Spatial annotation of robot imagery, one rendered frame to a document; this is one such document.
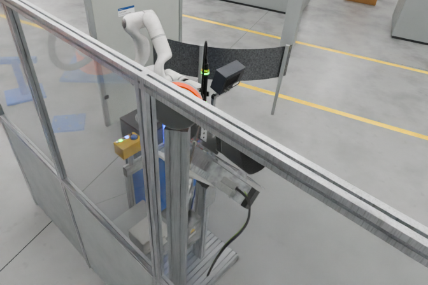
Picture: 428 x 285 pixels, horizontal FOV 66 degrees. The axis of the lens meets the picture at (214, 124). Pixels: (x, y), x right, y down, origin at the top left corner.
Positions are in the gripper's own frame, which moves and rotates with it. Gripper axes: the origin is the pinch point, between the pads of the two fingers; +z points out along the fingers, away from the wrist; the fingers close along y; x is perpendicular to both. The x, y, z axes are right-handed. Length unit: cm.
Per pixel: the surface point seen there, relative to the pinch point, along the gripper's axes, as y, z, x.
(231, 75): -64, -29, -24
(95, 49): 74, 23, 58
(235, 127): 72, 75, 57
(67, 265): 84, -59, -145
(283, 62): -200, -57, -70
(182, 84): 58, 43, 49
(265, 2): -531, -299, -124
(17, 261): 109, -88, -145
